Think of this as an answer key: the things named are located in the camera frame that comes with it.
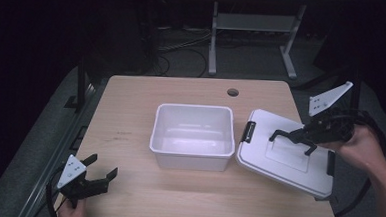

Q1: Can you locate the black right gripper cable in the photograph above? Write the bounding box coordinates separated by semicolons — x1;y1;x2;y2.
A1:
322;106;386;217

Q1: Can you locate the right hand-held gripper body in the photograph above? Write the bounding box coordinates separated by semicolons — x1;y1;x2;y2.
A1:
303;78;359;147

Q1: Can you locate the grey metal desk frame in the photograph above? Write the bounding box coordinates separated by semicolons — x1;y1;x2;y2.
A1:
195;0;355;84

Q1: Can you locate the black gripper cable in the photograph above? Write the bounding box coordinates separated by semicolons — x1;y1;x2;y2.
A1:
322;106;386;217
43;167;67;217

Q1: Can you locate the white plastic storage box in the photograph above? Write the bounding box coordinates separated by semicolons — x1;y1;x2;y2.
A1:
147;101;238;174

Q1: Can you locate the person's right hand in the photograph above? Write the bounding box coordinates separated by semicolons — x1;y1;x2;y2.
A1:
322;123;386;177

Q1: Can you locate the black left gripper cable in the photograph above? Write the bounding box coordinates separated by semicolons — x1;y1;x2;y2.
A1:
43;167;67;217

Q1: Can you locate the black metal post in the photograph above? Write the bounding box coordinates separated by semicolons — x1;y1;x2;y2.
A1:
64;53;91;113
347;68;364;111

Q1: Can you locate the bundle of floor cables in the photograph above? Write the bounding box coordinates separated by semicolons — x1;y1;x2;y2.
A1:
154;26;213;79

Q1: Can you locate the white lid with black handle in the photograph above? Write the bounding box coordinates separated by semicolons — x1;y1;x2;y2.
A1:
233;107;340;201

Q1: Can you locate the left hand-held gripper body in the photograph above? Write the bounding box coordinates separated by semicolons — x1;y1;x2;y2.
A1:
56;153;110;211

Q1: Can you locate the person's left hand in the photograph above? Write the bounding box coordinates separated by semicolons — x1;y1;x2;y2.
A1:
57;198;89;217

